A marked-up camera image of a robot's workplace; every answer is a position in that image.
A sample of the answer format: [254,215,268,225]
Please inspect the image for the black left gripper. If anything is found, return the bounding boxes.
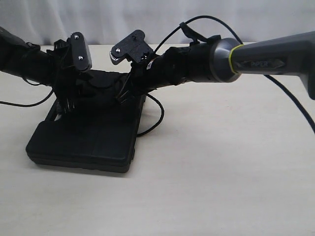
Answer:
[46,39,83,114]

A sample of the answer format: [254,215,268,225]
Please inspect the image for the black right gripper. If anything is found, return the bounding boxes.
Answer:
[116,62,158,104]

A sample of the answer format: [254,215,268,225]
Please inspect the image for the black cord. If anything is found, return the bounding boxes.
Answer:
[137,94,165,136]

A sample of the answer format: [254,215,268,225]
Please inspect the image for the black plastic carry case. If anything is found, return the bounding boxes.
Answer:
[26,70,145,173]

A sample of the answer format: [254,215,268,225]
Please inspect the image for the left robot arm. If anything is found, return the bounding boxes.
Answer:
[0,28,92,113]

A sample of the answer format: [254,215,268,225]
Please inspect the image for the white backdrop curtain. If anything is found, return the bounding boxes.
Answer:
[0,0,315,45]

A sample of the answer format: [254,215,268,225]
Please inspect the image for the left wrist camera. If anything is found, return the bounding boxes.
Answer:
[70,31,92,72]

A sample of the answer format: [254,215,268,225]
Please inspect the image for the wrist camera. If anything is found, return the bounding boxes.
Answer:
[110,29,154,65]
[70,31,92,72]

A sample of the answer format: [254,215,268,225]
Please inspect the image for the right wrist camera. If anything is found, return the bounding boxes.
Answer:
[110,29,154,65]

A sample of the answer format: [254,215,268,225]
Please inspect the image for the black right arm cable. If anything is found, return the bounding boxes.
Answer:
[154,15,315,135]

